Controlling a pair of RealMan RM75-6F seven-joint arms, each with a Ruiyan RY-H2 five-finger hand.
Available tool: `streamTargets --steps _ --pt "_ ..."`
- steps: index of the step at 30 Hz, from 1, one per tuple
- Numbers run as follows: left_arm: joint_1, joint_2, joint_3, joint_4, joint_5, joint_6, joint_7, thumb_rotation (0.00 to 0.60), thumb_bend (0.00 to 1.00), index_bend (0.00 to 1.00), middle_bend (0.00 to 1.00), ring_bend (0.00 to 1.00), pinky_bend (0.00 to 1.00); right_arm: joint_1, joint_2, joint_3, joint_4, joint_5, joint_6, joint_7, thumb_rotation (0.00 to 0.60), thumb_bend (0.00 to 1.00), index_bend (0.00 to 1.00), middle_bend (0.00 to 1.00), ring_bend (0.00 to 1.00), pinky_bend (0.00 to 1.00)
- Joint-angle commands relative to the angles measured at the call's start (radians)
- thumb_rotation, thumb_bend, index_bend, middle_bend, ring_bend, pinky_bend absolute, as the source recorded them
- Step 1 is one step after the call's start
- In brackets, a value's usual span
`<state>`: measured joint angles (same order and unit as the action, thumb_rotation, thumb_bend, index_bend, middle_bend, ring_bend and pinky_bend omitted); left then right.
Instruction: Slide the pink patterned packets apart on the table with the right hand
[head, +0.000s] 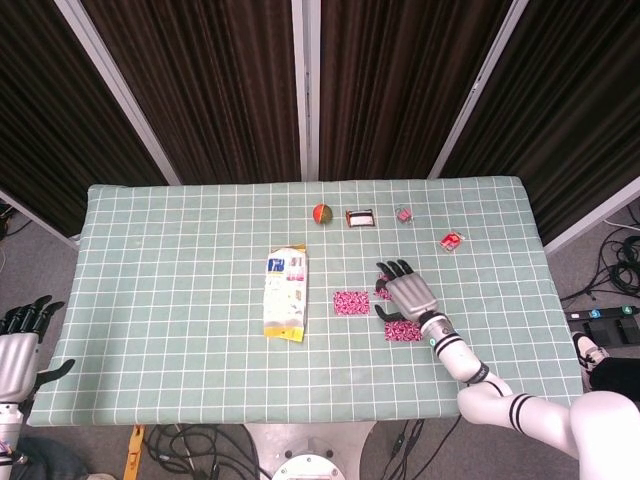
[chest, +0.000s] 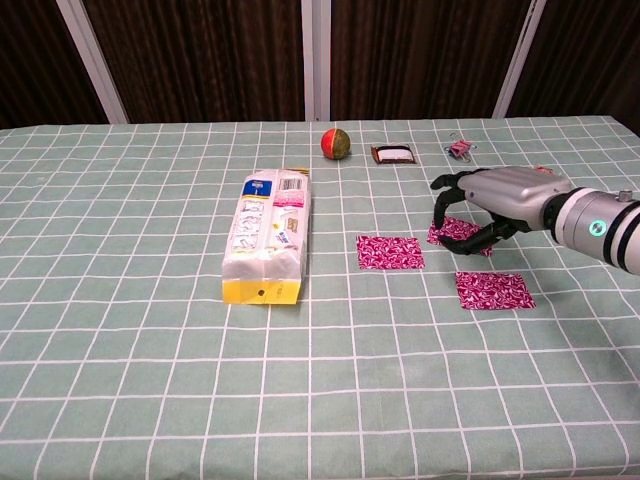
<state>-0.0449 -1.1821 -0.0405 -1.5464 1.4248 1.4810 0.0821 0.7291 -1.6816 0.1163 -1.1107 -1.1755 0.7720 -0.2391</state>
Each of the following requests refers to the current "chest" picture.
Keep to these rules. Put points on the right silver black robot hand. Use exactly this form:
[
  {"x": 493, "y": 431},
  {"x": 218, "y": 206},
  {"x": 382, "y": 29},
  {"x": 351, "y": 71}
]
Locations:
[{"x": 510, "y": 195}]

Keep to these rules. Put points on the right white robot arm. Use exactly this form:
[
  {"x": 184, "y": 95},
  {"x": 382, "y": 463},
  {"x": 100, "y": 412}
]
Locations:
[{"x": 615, "y": 225}]

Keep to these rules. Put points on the red snack packet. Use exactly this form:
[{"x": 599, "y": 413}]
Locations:
[{"x": 544, "y": 170}]

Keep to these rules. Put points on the pink binder clip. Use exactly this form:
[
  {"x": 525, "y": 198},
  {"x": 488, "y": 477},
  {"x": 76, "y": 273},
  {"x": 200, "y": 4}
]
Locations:
[{"x": 459, "y": 148}]

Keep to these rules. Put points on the brown white flat packet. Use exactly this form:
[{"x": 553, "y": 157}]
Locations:
[{"x": 395, "y": 155}]

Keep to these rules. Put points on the dark fabric partition panel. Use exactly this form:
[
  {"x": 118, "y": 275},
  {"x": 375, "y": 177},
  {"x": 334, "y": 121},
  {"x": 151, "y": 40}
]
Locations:
[
  {"x": 200, "y": 60},
  {"x": 30, "y": 60},
  {"x": 425, "y": 60},
  {"x": 590, "y": 60}
]

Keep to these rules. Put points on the red green ball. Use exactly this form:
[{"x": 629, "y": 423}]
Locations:
[{"x": 335, "y": 144}]

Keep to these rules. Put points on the white yellow plastic package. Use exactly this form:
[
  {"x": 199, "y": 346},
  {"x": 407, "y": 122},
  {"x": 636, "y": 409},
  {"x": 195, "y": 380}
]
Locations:
[{"x": 265, "y": 225}]

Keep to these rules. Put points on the green checked tablecloth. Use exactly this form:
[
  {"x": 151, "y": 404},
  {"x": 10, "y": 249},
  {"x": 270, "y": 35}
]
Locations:
[{"x": 150, "y": 350}]

